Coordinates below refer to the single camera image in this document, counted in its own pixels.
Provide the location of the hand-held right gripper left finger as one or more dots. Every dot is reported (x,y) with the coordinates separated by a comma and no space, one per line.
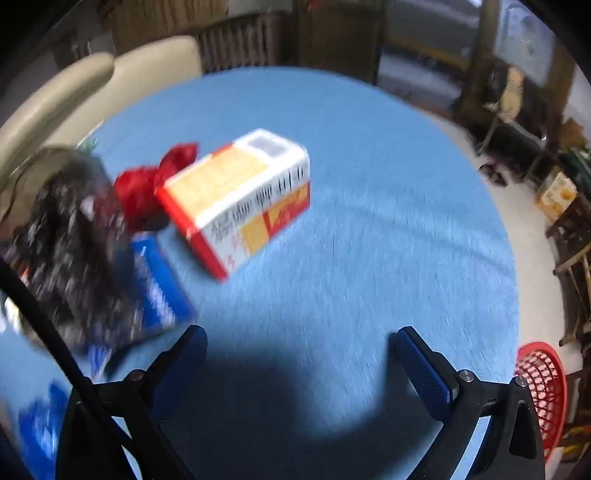
(188,364)

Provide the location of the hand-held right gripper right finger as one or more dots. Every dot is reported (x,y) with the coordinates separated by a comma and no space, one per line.
(422,374)

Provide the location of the large blue box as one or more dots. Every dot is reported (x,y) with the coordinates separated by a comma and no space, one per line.
(159,290)

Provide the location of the red plastic basket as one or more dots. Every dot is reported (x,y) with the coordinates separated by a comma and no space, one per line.
(545,392)

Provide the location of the small blue box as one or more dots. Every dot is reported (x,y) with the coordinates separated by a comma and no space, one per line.
(41,415)

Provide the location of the black plastic bag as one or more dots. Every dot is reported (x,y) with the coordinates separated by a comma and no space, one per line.
(69,258)

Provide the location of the red yellow white carton box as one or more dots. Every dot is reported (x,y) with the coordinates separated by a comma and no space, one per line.
(231,194)

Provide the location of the red orange plastic bag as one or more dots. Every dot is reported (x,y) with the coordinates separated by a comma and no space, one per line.
(134,189)

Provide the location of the blue tablecloth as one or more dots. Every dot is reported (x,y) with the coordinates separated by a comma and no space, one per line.
(369,230)

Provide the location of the dark slipper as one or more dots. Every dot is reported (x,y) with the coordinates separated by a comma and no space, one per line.
(498,179)
(485,170)

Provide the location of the light wooden chair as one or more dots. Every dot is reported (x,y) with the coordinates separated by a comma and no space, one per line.
(572,221)

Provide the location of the yellow cardboard box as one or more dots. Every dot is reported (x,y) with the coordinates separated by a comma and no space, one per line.
(556,196)

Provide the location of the green candy wrapper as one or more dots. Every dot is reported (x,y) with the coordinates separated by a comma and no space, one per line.
(87,145)

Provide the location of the cream leather sofa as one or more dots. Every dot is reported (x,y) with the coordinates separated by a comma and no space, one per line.
(69,92)

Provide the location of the wooden crib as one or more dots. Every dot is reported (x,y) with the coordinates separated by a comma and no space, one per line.
(231,46)

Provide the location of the brown wooden door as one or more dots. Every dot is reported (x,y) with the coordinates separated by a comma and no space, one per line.
(341,41)

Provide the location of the glass panel door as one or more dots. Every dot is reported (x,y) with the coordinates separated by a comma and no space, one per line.
(526,41)

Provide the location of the metal frame chair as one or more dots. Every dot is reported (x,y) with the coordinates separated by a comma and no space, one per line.
(531,138)

